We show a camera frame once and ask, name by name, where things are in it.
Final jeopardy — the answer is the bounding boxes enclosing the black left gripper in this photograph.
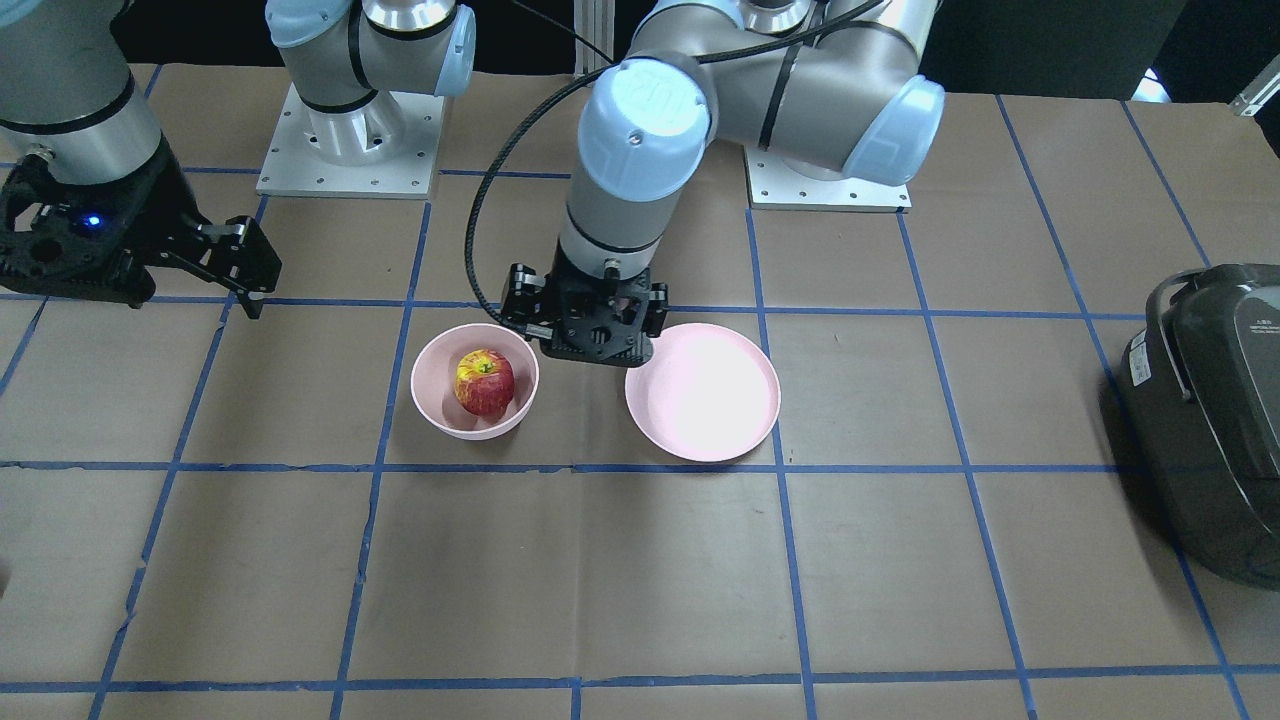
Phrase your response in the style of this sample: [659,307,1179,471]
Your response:
[500,250,669,346]

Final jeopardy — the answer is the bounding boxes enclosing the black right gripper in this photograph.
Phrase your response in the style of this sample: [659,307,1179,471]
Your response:
[3,138,283,320]

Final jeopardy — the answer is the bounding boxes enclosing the red yellow apple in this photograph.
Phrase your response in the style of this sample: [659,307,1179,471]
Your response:
[453,348,516,418]

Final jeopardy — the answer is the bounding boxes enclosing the pink bowl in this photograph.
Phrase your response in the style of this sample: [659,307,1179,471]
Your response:
[410,323,540,439]

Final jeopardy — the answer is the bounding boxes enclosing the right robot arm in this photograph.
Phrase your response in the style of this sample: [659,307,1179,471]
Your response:
[1,1,477,319]

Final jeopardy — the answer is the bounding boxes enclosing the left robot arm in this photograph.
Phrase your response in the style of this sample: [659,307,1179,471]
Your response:
[463,1,945,361]

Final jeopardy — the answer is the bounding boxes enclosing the pink plate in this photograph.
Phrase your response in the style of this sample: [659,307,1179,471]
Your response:
[623,323,781,462]

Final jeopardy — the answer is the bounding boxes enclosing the dark grey rice cooker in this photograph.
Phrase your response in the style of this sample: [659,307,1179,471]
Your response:
[1119,263,1279,591]

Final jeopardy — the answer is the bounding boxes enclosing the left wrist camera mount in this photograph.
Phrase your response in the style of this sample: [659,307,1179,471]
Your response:
[539,292,654,368]

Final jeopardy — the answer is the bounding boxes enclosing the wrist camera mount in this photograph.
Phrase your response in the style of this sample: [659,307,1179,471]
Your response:
[539,292,654,368]
[1,149,156,307]

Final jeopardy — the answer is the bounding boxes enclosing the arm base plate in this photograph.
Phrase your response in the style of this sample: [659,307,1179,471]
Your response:
[744,147,913,213]
[256,87,449,200]

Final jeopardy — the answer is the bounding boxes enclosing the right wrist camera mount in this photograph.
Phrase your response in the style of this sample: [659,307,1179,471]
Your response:
[1,149,156,307]

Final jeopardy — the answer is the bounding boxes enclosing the black cable on table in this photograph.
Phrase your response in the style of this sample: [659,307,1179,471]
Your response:
[506,0,616,70]

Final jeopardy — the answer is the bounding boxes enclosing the aluminium frame post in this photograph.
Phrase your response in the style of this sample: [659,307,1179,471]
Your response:
[572,0,616,76]

